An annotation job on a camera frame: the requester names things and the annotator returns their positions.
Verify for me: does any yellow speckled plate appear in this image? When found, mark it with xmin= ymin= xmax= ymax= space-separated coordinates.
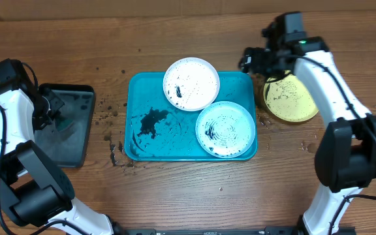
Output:
xmin=263 ymin=70 xmax=319 ymax=123

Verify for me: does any white speckled plate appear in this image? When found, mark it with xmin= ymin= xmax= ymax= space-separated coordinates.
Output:
xmin=163 ymin=57 xmax=221 ymax=112

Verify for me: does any light blue speckled plate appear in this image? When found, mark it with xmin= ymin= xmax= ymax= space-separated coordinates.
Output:
xmin=195 ymin=101 xmax=257 ymax=160

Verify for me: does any teal sponge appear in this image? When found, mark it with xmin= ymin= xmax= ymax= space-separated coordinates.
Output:
xmin=55 ymin=116 xmax=74 ymax=132

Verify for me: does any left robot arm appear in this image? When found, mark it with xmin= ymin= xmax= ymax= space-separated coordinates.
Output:
xmin=0 ymin=59 xmax=124 ymax=234

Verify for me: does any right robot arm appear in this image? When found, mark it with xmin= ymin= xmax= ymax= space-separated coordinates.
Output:
xmin=238 ymin=37 xmax=376 ymax=234

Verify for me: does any black water tray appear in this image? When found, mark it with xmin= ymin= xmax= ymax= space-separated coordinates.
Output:
xmin=35 ymin=84 xmax=95 ymax=168

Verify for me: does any teal serving tray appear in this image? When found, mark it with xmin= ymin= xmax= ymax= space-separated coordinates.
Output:
xmin=124 ymin=71 xmax=258 ymax=161

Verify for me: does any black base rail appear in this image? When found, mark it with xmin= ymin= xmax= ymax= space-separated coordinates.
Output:
xmin=66 ymin=225 xmax=358 ymax=235

